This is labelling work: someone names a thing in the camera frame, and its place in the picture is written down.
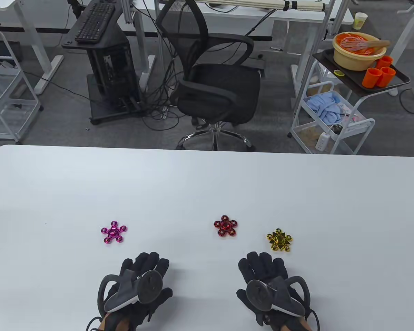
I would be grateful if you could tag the orange plastic cup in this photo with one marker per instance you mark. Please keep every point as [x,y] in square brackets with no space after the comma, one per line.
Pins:
[387,76]
[384,62]
[372,78]

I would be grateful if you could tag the pink metallic fidget spinner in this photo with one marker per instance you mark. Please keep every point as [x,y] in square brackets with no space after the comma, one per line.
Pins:
[113,231]

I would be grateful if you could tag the person's right thumb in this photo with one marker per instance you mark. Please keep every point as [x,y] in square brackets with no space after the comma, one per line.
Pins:
[244,298]

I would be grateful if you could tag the person's left thumb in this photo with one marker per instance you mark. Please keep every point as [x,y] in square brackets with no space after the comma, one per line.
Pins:
[164,296]

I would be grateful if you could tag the light blue cloth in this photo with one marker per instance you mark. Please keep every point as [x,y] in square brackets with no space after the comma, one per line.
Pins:
[326,107]

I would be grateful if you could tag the white trolley with black tray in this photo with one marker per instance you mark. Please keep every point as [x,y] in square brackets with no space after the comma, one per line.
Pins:
[334,113]

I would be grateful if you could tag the grey controller on glove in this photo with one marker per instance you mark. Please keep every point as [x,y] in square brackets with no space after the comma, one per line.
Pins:
[150,284]
[258,293]

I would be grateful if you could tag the grey controller on right glove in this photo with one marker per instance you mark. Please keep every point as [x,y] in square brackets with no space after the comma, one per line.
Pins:
[258,293]

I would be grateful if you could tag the black computer tower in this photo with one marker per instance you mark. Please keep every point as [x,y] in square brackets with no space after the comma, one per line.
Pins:
[114,65]

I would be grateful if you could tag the red metallic fidget spinner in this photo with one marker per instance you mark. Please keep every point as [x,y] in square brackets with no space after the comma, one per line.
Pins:
[225,226]

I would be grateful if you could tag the person's left middle finger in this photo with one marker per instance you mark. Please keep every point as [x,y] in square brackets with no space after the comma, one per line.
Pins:
[153,261]

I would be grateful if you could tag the black mesh office chair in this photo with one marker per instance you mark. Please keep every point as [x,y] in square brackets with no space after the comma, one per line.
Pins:
[220,89]

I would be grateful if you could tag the person's right hand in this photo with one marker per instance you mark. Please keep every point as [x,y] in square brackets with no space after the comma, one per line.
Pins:
[262,308]

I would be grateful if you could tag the person's right middle finger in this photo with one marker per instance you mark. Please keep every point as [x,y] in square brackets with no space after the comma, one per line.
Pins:
[253,262]

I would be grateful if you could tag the white paper cup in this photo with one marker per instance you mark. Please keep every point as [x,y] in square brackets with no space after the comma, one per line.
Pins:
[360,20]

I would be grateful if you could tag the gold metallic fidget spinner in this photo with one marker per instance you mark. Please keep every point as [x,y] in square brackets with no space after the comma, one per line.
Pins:
[279,240]

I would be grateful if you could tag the person's right forearm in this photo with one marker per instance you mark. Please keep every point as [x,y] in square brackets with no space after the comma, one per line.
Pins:
[302,326]

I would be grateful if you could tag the black rolling computer stand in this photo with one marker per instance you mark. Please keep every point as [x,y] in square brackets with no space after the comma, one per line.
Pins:
[100,107]

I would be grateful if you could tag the black keyboard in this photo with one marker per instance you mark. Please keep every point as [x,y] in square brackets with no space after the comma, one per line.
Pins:
[95,21]

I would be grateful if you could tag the person's left hand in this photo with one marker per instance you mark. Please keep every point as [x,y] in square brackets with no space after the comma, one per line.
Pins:
[151,303]

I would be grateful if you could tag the metal whisk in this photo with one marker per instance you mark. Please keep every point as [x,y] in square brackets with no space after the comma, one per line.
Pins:
[355,44]

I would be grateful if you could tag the white power strip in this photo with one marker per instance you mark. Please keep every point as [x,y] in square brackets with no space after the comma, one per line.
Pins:
[322,140]

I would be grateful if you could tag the white desk with metal frame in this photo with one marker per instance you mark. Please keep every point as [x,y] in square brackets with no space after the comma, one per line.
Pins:
[296,20]

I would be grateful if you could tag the person's left forearm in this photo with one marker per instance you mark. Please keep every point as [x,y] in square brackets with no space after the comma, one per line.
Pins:
[115,324]

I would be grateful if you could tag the grey controller on left glove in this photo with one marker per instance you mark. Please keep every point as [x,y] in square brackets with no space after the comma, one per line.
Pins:
[150,284]

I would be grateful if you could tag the person's left little finger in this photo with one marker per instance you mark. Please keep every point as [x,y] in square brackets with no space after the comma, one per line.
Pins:
[127,266]

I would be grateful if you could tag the beige mixing bowl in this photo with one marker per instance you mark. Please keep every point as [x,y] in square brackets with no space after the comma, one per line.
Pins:
[360,57]

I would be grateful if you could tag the person's right little finger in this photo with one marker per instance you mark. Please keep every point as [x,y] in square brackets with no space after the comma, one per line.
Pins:
[279,267]

